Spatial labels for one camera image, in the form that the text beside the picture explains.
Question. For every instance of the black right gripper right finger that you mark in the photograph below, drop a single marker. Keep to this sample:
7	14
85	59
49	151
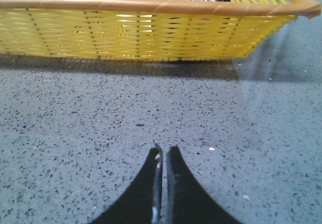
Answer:
188	202

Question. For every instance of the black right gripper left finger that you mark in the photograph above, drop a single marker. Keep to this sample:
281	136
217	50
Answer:
141	201

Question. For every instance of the yellow woven plastic basket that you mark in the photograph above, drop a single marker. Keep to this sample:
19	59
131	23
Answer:
145	30

